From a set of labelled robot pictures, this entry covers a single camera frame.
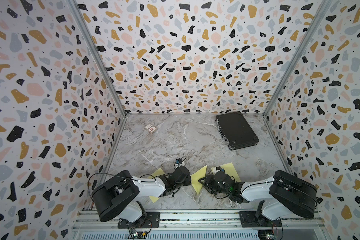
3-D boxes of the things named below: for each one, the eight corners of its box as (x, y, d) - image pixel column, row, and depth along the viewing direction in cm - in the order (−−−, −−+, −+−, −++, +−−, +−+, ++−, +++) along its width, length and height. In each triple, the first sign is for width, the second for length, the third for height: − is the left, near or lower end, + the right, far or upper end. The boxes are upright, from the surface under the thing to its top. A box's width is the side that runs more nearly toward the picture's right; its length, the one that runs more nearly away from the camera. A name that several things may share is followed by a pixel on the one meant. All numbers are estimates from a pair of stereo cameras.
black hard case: (229, 151, 102) (231, 146, 98) (214, 119, 121) (215, 115, 117) (257, 145, 105) (259, 140, 101) (238, 115, 124) (239, 111, 120)
